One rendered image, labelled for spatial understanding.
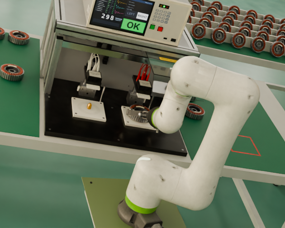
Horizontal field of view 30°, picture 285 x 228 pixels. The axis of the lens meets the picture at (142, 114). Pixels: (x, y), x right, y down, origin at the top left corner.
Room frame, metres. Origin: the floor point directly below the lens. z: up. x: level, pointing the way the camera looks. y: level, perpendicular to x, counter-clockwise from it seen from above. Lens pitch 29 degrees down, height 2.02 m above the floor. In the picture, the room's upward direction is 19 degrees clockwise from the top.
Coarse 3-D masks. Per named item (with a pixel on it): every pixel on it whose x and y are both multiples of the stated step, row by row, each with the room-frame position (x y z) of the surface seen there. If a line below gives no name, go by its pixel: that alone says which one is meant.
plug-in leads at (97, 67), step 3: (90, 57) 2.21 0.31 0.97; (93, 57) 2.25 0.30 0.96; (90, 60) 2.23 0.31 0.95; (99, 60) 2.22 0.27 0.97; (87, 63) 2.25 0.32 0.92; (90, 63) 2.23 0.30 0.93; (99, 63) 2.22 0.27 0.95; (87, 66) 2.25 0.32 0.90; (90, 66) 2.23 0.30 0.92; (96, 66) 2.24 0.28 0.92; (99, 66) 2.22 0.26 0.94; (87, 69) 2.20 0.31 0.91; (90, 69) 2.23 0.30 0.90; (93, 69) 2.21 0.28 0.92; (96, 69) 2.24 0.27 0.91
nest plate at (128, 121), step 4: (124, 108) 2.21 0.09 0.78; (128, 108) 2.22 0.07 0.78; (124, 112) 2.17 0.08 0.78; (124, 116) 2.13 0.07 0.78; (128, 116) 2.14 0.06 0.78; (124, 120) 2.11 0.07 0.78; (128, 120) 2.11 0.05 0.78; (132, 120) 2.12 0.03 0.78; (136, 120) 2.13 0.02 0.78; (128, 124) 2.08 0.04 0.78; (132, 124) 2.09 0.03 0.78; (136, 124) 2.10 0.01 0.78; (140, 124) 2.11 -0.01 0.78; (144, 124) 2.12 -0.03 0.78; (148, 124) 2.14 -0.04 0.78; (148, 128) 2.12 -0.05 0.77; (152, 128) 2.12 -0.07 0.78
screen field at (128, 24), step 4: (124, 20) 2.24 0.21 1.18; (128, 20) 2.25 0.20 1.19; (132, 20) 2.25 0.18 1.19; (124, 24) 2.24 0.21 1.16; (128, 24) 2.25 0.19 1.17; (132, 24) 2.25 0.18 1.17; (136, 24) 2.26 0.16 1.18; (140, 24) 2.27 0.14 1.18; (144, 24) 2.27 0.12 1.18; (124, 28) 2.24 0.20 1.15; (128, 28) 2.25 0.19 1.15; (132, 28) 2.26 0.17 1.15; (136, 28) 2.26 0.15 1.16; (140, 28) 2.27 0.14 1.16; (140, 32) 2.27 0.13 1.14
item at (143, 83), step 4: (136, 76) 2.33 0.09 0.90; (140, 76) 2.35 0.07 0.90; (140, 80) 2.26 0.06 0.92; (136, 84) 2.25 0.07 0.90; (140, 84) 2.22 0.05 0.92; (144, 84) 2.24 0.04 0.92; (148, 84) 2.25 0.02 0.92; (136, 88) 2.23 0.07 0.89; (140, 88) 2.21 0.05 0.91; (144, 88) 2.22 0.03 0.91; (148, 88) 2.22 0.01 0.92; (132, 92) 2.30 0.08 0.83; (136, 92) 2.23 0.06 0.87; (140, 92) 2.21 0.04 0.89; (144, 92) 2.22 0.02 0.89; (148, 92) 2.22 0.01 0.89; (140, 96) 2.19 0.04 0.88; (144, 96) 2.20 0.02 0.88; (148, 96) 2.21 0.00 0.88
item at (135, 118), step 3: (132, 105) 2.19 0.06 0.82; (135, 105) 2.20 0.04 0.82; (138, 105) 2.21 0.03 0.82; (141, 105) 2.22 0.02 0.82; (129, 108) 2.16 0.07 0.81; (135, 108) 2.19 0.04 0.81; (138, 108) 2.20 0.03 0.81; (141, 108) 2.21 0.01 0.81; (144, 108) 2.21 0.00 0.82; (147, 108) 2.21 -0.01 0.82; (141, 111) 2.18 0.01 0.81; (147, 111) 2.19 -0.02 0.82; (132, 117) 2.13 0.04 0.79; (135, 117) 2.12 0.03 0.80; (138, 117) 2.12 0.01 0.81; (141, 117) 2.12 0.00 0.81; (135, 120) 2.12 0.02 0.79; (138, 120) 2.13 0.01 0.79; (141, 120) 2.12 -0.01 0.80; (144, 120) 2.13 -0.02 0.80
